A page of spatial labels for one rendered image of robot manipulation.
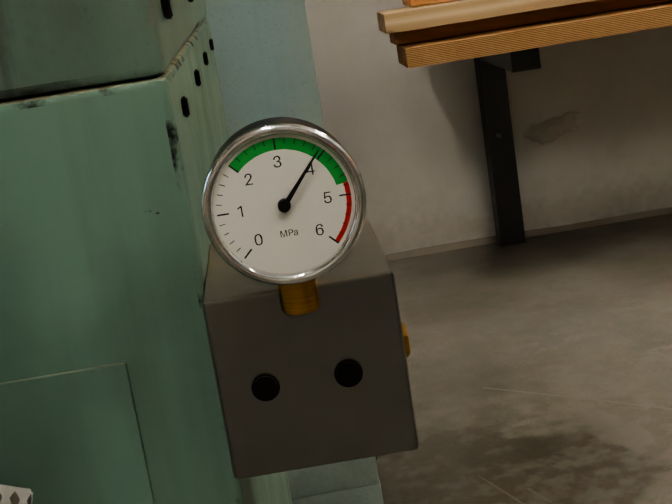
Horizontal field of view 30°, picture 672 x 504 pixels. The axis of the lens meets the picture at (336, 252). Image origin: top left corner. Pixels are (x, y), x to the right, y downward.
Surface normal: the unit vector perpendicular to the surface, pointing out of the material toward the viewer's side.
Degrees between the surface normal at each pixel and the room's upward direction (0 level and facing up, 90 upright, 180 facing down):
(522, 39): 90
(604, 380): 0
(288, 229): 90
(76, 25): 90
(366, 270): 0
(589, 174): 90
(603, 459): 0
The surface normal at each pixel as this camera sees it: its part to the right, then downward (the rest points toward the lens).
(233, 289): -0.15, -0.96
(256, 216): 0.07, 0.22
